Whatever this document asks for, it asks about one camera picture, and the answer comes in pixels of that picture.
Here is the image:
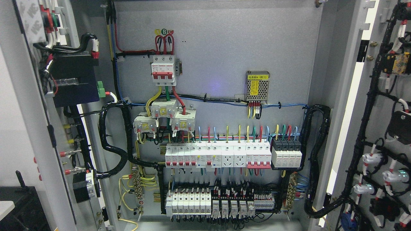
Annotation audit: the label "grey cabinet door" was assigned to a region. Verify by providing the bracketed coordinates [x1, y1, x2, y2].
[1, 0, 106, 231]
[306, 0, 410, 231]

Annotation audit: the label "white current transformers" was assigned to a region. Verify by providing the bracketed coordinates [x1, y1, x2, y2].
[133, 98, 197, 134]

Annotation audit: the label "white socket breaker row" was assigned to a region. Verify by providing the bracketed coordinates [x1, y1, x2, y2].
[165, 141, 247, 170]

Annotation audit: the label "metal mesh power supply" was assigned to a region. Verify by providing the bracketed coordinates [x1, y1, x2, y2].
[245, 71, 270, 101]

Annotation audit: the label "black white surge protector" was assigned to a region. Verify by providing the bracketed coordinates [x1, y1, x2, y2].
[271, 139, 302, 169]

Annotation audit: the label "brass ground terminal bar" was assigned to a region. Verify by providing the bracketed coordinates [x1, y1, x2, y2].
[132, 164, 144, 222]

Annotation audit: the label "yellow terminal connector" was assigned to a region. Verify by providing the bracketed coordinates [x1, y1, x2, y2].
[63, 124, 84, 144]

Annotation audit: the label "black digital power meter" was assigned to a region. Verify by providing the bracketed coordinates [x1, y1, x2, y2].
[50, 54, 100, 107]

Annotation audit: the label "black box with antenna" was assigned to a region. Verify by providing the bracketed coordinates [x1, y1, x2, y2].
[0, 170, 50, 231]

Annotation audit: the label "white main breaker red handle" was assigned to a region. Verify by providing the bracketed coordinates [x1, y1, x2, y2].
[151, 55, 182, 86]

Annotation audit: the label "red handle circuit breaker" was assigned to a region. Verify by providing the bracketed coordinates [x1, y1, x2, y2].
[246, 142, 272, 169]

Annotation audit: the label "black corrugated cable conduit left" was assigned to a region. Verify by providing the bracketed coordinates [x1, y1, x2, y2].
[95, 100, 166, 215]

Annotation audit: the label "black corrugated cable conduit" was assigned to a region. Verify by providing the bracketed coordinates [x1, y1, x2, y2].
[300, 104, 347, 219]
[95, 100, 166, 215]

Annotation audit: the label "white rotary selector switch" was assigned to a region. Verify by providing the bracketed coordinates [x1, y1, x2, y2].
[72, 170, 101, 203]

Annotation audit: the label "black corrugated cable conduit right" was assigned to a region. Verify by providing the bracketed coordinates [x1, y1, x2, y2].
[300, 104, 347, 219]

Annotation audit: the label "black wire harness right door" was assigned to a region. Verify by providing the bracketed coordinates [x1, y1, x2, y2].
[334, 0, 411, 231]

